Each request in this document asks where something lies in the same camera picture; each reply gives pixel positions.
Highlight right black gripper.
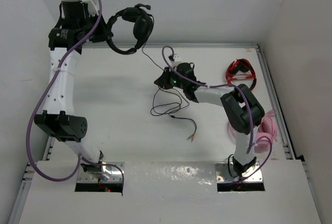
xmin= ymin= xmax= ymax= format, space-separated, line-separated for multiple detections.
xmin=155 ymin=66 xmax=186 ymax=90

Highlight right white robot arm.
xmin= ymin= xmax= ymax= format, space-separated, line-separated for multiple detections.
xmin=154 ymin=63 xmax=265 ymax=177

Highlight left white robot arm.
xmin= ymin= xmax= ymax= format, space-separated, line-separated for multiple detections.
xmin=33 ymin=0 xmax=104 ymax=164

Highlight red headphones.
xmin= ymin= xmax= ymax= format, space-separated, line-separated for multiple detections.
xmin=225 ymin=59 xmax=257 ymax=91

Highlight pink headphones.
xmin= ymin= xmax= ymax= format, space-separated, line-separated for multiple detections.
xmin=228 ymin=109 xmax=278 ymax=153

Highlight white front cover board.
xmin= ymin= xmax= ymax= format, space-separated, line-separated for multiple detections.
xmin=20 ymin=160 xmax=320 ymax=223

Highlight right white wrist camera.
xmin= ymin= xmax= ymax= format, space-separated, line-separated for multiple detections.
xmin=168 ymin=54 xmax=182 ymax=67

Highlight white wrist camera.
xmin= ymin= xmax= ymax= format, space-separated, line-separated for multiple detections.
xmin=81 ymin=0 xmax=100 ymax=16
xmin=168 ymin=54 xmax=182 ymax=67

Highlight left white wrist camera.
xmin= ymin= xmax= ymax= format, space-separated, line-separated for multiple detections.
xmin=81 ymin=0 xmax=100 ymax=16

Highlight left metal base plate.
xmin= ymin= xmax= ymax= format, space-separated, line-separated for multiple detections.
xmin=76 ymin=162 xmax=125 ymax=184

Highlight metal base plate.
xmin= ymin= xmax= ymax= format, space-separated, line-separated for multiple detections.
xmin=76 ymin=162 xmax=125 ymax=184
xmin=215 ymin=162 xmax=264 ymax=184

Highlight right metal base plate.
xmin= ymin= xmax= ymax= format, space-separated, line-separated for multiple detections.
xmin=215 ymin=162 xmax=264 ymax=184

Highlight aluminium table frame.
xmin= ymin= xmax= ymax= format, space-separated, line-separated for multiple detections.
xmin=7 ymin=43 xmax=322 ymax=224

